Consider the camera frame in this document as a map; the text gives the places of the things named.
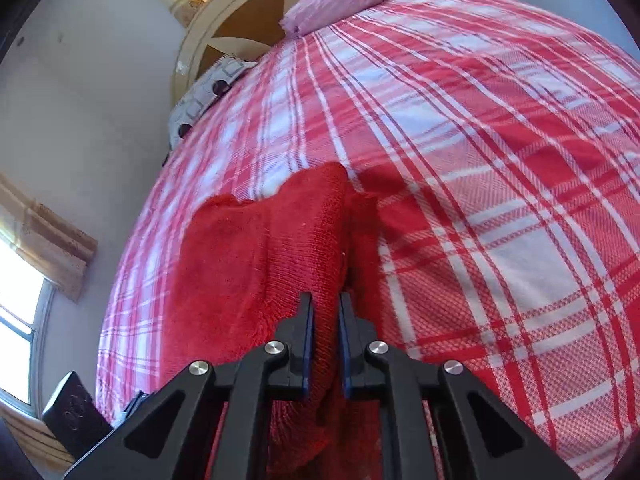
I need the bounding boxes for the cream wooden headboard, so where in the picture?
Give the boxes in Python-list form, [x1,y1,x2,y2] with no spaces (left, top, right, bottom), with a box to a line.
[172,0,299,102]

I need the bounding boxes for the red embroidered knit sweater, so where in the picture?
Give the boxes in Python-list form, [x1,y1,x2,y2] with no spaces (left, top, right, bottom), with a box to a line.
[160,162,382,479]

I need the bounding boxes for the white patterned pillow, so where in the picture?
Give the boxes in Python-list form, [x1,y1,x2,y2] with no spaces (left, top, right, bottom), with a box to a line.
[167,55,257,152]

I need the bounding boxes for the yellow left curtain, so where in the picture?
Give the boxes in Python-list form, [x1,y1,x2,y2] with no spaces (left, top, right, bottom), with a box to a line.
[0,174,98,302]

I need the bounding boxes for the left wall window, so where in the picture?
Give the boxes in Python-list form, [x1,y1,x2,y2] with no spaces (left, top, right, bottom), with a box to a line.
[0,240,54,417]

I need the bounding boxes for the red plaid bed sheet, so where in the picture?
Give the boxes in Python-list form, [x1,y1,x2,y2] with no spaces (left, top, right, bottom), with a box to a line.
[96,0,639,479]

